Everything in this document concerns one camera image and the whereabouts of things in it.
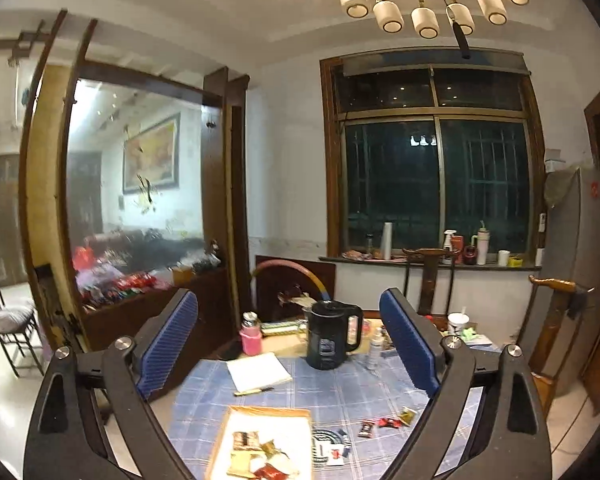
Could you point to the framed painting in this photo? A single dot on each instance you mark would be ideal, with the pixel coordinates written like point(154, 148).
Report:
point(150, 155)

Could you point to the white trigger spray bottle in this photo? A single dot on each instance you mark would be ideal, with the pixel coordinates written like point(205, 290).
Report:
point(448, 247)

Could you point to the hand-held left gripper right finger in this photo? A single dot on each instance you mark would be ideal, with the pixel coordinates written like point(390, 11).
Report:
point(410, 340)

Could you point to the dark wooden cabinet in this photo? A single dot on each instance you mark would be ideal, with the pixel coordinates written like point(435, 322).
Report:
point(180, 310)

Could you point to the black electric kettle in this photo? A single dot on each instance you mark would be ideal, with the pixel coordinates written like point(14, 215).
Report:
point(330, 345)

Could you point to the clear barcode snack packet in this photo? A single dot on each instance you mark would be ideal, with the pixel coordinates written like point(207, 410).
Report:
point(245, 441)

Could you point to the colourful hoop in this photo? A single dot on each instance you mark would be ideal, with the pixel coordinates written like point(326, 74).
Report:
point(280, 261)

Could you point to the wooden framed window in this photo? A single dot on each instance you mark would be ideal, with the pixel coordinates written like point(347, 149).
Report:
point(395, 175)

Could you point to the white notebook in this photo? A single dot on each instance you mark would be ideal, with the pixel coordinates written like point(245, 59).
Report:
point(260, 369)

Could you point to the small yellow container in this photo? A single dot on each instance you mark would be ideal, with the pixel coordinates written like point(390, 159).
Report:
point(516, 261)

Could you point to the grey refrigerator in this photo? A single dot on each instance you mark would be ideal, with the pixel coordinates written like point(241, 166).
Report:
point(580, 240)

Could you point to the flat yellow green box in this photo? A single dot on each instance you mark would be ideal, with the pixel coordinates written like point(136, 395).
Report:
point(280, 327)

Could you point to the cushioned metal chair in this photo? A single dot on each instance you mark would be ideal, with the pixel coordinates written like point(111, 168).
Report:
point(12, 317)

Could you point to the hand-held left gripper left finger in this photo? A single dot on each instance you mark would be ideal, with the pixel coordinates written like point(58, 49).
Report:
point(167, 345)

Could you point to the blue plaid tablecloth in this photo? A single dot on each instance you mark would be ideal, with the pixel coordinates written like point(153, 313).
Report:
point(330, 390)

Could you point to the white paper roll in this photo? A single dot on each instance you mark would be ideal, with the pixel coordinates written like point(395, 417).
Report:
point(387, 240)

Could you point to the white thermos with straw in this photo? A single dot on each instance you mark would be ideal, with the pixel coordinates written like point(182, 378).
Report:
point(481, 247)

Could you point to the small white cup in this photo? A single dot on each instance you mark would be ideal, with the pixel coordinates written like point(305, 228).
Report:
point(503, 258)

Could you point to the red black candy packet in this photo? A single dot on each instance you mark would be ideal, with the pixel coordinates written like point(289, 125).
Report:
point(365, 429)
point(387, 422)

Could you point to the pink sleeved bottle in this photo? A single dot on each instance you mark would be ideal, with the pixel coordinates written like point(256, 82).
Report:
point(251, 342)

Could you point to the glass partition panel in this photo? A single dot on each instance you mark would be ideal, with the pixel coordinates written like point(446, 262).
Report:
point(130, 220)

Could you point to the olive gold snack packet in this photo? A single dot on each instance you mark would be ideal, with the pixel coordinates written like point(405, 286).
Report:
point(407, 415)

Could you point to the white printed paper cup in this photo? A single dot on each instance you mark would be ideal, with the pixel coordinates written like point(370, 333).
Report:
point(458, 325)

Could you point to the dark wooden board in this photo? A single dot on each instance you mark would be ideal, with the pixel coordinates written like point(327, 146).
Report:
point(280, 290)

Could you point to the yellow pen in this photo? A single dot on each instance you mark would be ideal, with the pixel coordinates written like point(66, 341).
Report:
point(252, 390)

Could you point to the gold cardboard box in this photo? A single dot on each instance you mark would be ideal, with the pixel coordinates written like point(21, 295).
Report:
point(290, 425)

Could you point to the white paper sheets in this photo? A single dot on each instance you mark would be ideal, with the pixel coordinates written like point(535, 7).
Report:
point(480, 340)

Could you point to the wooden armchair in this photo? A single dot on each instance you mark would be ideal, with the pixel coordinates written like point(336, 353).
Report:
point(550, 285)

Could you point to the dark wooden chair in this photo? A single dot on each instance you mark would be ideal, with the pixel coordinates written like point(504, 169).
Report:
point(427, 255)

